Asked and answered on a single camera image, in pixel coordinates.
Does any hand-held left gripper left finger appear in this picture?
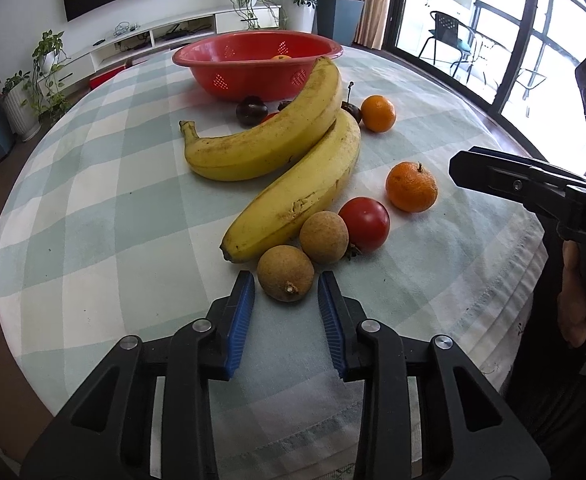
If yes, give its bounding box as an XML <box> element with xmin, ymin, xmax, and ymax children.
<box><xmin>20</xmin><ymin>270</ymin><xmax>256</xmax><ymax>480</ymax></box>

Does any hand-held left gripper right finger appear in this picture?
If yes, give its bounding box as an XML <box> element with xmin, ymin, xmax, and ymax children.
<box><xmin>317</xmin><ymin>271</ymin><xmax>551</xmax><ymax>480</ymax></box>

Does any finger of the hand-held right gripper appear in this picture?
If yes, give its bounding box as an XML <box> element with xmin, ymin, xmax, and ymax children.
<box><xmin>449</xmin><ymin>147</ymin><xmax>570</xmax><ymax>221</ymax></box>
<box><xmin>473</xmin><ymin>146</ymin><xmax>586</xmax><ymax>194</ymax></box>

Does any brown longan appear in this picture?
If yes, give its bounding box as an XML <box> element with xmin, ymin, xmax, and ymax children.
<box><xmin>258</xmin><ymin>245</ymin><xmax>316</xmax><ymax>303</ymax></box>
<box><xmin>300</xmin><ymin>210</ymin><xmax>349</xmax><ymax>264</ymax></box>

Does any red tomato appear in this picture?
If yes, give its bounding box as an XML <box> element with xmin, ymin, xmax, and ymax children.
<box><xmin>338</xmin><ymin>197</ymin><xmax>391</xmax><ymax>261</ymax></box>

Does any yellow banana with scar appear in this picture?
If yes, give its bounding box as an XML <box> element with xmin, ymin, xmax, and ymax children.
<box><xmin>220</xmin><ymin>108</ymin><xmax>362</xmax><ymax>263</ymax></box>

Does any red plastic basket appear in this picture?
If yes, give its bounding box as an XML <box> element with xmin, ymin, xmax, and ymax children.
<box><xmin>173</xmin><ymin>31</ymin><xmax>344</xmax><ymax>102</ymax></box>

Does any person's right hand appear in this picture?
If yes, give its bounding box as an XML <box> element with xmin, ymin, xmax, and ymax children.
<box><xmin>558</xmin><ymin>241</ymin><xmax>586</xmax><ymax>350</ymax></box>

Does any black balcony table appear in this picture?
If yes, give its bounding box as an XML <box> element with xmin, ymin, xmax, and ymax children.
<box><xmin>466</xmin><ymin>30</ymin><xmax>548</xmax><ymax>103</ymax></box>

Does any green checked tablecloth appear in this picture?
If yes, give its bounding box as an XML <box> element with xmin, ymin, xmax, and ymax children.
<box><xmin>0</xmin><ymin>42</ymin><xmax>549</xmax><ymax>480</ymax></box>

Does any black balcony chair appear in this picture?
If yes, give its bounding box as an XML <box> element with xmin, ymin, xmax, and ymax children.
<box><xmin>417</xmin><ymin>10</ymin><xmax>475</xmax><ymax>70</ymax></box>

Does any dark cherry with stem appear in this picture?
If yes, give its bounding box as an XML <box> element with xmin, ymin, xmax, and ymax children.
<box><xmin>341</xmin><ymin>82</ymin><xmax>363</xmax><ymax>123</ymax></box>

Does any black framed glass door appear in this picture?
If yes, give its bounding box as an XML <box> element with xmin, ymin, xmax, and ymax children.
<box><xmin>387</xmin><ymin>0</ymin><xmax>586</xmax><ymax>176</ymax></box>

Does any beige curtain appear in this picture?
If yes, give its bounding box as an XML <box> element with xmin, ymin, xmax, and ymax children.
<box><xmin>355</xmin><ymin>0</ymin><xmax>398</xmax><ymax>52</ymax></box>

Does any tall plant in grey planter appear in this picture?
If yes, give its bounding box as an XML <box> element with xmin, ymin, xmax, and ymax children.
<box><xmin>300</xmin><ymin>0</ymin><xmax>369</xmax><ymax>46</ymax></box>

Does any person's dark clothing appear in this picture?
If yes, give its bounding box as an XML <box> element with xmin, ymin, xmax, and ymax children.
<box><xmin>506</xmin><ymin>230</ymin><xmax>586</xmax><ymax>461</ymax></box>

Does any leafy plant in white pot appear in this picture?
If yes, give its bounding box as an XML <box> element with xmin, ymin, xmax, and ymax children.
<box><xmin>269</xmin><ymin>0</ymin><xmax>320</xmax><ymax>34</ymax></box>

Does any red storage box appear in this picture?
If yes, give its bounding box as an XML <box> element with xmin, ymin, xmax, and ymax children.
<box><xmin>89</xmin><ymin>62</ymin><xmax>130</xmax><ymax>92</ymax></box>

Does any plant in white ribbed planter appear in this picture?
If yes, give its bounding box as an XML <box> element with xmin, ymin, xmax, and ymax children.
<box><xmin>2</xmin><ymin>71</ymin><xmax>42</xmax><ymax>142</ymax></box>

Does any white television cabinet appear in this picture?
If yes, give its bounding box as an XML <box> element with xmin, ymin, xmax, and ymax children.
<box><xmin>48</xmin><ymin>5</ymin><xmax>281</xmax><ymax>96</ymax></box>

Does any trailing plant on cabinet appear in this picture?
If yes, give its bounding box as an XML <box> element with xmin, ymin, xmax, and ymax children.
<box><xmin>25</xmin><ymin>30</ymin><xmax>71</xmax><ymax>118</ymax></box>

